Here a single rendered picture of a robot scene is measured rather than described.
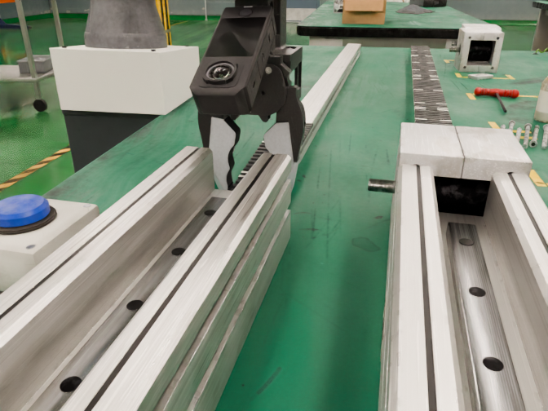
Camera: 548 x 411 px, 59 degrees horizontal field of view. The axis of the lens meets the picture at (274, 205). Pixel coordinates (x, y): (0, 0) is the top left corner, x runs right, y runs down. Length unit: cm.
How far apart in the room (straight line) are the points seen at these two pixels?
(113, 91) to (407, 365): 78
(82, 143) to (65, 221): 61
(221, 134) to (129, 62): 44
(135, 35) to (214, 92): 58
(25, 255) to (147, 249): 8
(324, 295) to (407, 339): 17
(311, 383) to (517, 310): 13
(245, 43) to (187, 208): 14
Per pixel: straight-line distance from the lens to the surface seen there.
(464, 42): 133
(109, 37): 94
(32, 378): 27
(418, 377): 21
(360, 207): 53
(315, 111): 77
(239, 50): 40
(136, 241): 33
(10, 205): 40
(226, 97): 36
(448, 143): 44
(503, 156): 43
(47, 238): 37
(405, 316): 23
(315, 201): 53
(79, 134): 99
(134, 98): 90
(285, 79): 46
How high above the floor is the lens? 101
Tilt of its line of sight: 26 degrees down
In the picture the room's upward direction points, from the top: straight up
